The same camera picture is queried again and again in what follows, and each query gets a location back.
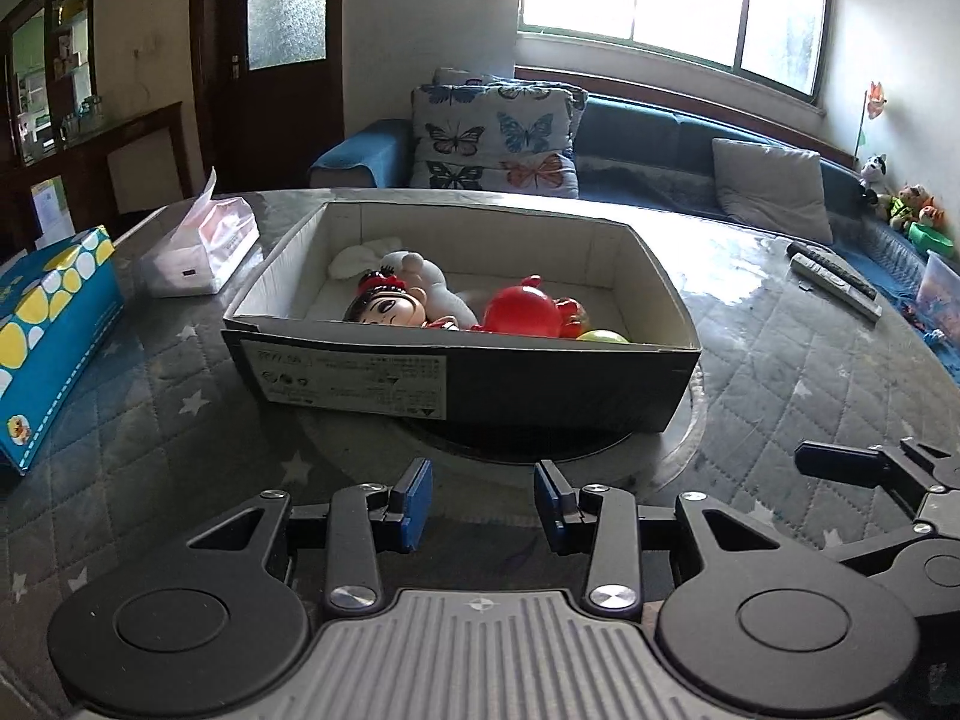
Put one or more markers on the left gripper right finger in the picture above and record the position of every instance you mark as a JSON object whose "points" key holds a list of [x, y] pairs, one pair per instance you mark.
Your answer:
{"points": [[601, 522]]}

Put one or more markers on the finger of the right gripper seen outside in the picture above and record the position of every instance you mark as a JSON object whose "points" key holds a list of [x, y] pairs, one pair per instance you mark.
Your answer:
{"points": [[908, 472]]}

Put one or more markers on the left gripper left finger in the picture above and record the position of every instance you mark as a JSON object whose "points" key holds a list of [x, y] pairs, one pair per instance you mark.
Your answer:
{"points": [[364, 520]]}

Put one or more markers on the green octopus toy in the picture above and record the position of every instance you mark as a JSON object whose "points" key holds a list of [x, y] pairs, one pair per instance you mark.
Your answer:
{"points": [[603, 336]]}

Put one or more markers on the red octopus toy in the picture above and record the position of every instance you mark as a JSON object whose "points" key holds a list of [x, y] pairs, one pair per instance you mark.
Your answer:
{"points": [[525, 310]]}

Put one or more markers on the black-haired doll figurine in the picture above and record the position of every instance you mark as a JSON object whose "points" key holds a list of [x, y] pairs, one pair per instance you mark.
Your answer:
{"points": [[382, 298]]}

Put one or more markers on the white knitted rabbit plush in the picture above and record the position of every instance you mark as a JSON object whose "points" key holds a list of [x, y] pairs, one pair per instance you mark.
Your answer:
{"points": [[412, 277]]}

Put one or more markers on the clear plastic toy bin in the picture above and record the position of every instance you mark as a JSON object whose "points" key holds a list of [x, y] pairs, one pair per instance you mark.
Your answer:
{"points": [[938, 296]]}

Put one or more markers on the silver remote control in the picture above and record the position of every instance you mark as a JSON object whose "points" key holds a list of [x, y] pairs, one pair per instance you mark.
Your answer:
{"points": [[840, 289]]}

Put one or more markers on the black remote control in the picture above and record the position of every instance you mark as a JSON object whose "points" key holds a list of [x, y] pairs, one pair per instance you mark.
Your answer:
{"points": [[840, 271]]}

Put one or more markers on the black cardboard box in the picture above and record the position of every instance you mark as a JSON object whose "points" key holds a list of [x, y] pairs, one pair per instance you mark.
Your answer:
{"points": [[286, 332]]}

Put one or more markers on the green toy basin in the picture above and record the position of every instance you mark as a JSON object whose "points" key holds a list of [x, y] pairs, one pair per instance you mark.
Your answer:
{"points": [[927, 239]]}

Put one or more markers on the pile of plush toys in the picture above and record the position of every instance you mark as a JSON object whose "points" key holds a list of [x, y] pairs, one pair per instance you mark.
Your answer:
{"points": [[911, 205]]}

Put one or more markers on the panda plush toy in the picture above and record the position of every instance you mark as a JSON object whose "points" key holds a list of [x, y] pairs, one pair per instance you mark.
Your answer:
{"points": [[873, 177]]}

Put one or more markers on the grey cushion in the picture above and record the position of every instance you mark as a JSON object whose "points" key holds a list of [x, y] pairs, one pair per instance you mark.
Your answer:
{"points": [[772, 187]]}

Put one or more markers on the white tissue pack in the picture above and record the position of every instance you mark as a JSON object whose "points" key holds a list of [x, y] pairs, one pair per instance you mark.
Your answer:
{"points": [[198, 257]]}

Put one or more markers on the orange paper pinwheel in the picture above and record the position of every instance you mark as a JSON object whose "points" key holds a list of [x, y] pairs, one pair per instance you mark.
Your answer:
{"points": [[874, 102]]}

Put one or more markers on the blue sofa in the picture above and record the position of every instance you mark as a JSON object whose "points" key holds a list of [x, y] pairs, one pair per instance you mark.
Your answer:
{"points": [[633, 154]]}

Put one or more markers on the butterfly print pillow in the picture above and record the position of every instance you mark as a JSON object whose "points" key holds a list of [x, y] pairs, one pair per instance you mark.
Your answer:
{"points": [[503, 136]]}

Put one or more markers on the blue spotted tissue box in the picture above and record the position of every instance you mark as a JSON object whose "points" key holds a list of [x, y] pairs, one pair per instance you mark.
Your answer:
{"points": [[58, 303]]}

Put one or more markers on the dark wooden cabinet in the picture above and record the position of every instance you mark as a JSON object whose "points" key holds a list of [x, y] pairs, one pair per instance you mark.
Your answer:
{"points": [[96, 95]]}

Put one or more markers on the dark wooden door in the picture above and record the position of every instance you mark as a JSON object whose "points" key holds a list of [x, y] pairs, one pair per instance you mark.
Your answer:
{"points": [[267, 88]]}

